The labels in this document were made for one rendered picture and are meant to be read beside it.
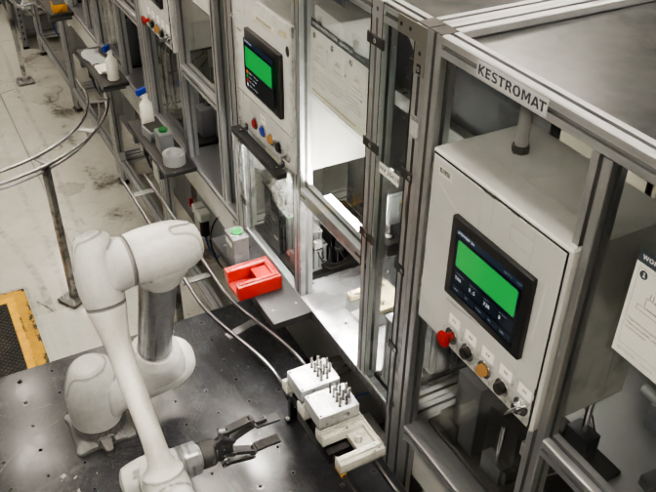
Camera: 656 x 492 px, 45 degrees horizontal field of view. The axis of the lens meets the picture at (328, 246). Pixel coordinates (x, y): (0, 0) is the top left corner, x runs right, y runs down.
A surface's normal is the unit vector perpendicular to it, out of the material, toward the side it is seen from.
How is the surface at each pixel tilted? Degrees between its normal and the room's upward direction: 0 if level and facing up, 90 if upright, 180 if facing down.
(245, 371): 0
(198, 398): 0
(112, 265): 59
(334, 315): 0
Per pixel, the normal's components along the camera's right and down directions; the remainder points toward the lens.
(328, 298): 0.01, -0.81
